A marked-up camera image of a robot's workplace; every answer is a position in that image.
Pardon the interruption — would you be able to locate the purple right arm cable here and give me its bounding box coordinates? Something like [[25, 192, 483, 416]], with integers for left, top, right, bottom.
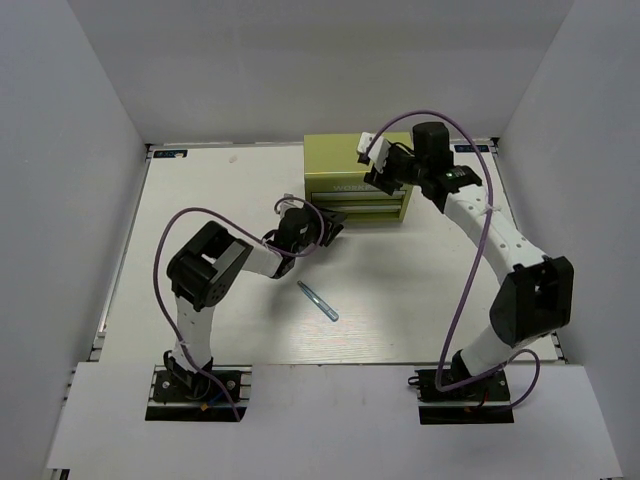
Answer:
[[367, 109, 542, 412]]

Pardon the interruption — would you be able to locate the green metal drawer chest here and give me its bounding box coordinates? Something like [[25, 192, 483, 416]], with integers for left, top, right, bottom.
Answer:
[[303, 133, 412, 223]]

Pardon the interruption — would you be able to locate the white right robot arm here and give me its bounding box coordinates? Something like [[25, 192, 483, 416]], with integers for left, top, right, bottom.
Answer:
[[357, 122, 574, 399]]

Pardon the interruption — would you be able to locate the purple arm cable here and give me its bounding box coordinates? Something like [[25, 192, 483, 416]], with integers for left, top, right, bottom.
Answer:
[[152, 196, 326, 421], [367, 109, 542, 412]]

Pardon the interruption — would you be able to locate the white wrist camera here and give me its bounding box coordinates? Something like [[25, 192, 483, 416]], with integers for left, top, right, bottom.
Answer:
[[274, 193, 296, 214], [356, 132, 391, 173]]

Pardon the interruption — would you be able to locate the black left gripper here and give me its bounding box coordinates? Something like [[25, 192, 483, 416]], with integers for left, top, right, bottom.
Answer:
[[292, 200, 348, 255]]

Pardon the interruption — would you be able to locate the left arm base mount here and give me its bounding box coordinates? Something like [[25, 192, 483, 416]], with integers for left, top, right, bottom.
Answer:
[[145, 365, 252, 423]]

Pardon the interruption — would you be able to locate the green top drawer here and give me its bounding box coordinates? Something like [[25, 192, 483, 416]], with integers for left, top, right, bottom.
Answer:
[[311, 190, 406, 202]]

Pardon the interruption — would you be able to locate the light blue pen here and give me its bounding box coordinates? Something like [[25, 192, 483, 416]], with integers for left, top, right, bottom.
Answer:
[[297, 281, 339, 322]]

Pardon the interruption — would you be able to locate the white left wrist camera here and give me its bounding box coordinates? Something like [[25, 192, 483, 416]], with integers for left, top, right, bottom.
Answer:
[[274, 193, 296, 214]]

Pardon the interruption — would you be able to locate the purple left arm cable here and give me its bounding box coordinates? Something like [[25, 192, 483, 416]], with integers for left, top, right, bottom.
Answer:
[[152, 196, 326, 421]]

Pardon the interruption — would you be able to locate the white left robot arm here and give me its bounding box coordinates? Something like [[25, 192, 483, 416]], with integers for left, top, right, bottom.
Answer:
[[163, 202, 347, 400]]

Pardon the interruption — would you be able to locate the corner label sticker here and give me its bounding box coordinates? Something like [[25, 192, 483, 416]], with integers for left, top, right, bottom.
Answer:
[[152, 149, 188, 159], [454, 144, 490, 153]]

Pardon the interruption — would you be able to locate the left corner label sticker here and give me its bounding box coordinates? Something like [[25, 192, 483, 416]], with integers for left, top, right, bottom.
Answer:
[[152, 149, 188, 159]]

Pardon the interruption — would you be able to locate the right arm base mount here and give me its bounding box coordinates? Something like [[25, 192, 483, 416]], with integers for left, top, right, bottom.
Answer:
[[407, 369, 514, 425]]

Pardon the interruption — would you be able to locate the right corner label sticker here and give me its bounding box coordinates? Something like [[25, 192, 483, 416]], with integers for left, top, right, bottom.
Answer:
[[454, 144, 490, 153]]

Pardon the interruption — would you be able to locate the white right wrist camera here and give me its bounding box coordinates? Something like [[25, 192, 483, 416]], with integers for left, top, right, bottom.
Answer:
[[356, 132, 391, 173]]

